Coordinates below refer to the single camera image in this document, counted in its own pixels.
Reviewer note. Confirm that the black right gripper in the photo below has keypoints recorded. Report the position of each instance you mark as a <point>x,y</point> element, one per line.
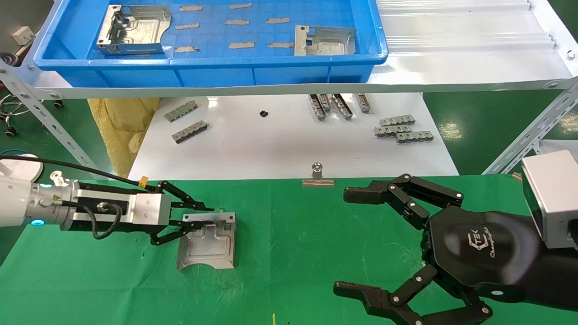
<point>478,253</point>

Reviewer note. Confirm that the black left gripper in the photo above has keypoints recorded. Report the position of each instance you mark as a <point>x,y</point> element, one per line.
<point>149,210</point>

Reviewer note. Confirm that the sheet metal bracket part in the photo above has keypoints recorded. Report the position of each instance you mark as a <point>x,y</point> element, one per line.
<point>207,248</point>
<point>140,27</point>
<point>325,45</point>

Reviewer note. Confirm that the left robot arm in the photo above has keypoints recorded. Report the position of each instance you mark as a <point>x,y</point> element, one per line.
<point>18,203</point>

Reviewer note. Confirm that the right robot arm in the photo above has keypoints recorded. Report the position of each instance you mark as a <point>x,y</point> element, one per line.
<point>560,275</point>

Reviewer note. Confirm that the green table mat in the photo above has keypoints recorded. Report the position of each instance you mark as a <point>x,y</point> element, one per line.
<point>293,253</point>

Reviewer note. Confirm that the grey slotted metal strip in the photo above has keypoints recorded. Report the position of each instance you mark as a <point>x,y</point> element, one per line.
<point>325,102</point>
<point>415,137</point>
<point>317,108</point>
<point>180,111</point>
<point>363,103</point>
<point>397,120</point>
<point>342,106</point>
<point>190,132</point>
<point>392,131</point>

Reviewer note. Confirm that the silver binder clip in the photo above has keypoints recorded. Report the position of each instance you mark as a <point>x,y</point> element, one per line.
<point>318,181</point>
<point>57,177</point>

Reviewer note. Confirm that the yellow woven bag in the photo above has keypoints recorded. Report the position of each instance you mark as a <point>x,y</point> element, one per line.
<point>122,131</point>

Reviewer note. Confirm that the blue plastic tray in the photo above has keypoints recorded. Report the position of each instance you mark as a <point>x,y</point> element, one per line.
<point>226,74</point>

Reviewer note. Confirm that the white round base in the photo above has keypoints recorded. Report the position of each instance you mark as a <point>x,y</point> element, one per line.
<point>27,169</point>

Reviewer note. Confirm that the perforated grey angle brace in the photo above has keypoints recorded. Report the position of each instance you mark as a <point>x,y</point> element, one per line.
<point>533,135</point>
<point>45,119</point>

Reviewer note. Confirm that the grey tape strip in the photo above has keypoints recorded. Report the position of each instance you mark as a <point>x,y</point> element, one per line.
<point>281,44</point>
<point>241,45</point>
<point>191,7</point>
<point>186,49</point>
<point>240,6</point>
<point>277,20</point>
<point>237,21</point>
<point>187,26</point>

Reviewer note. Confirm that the white shelf board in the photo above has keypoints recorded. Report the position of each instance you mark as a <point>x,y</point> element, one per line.
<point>451,67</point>

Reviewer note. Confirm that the chrome office chair base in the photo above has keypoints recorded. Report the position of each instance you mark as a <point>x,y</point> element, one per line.
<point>11,110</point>

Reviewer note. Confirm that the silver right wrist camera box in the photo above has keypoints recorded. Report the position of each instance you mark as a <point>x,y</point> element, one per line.
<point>553,194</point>

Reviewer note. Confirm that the white wall box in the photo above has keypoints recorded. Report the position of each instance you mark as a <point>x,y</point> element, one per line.
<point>23,35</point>

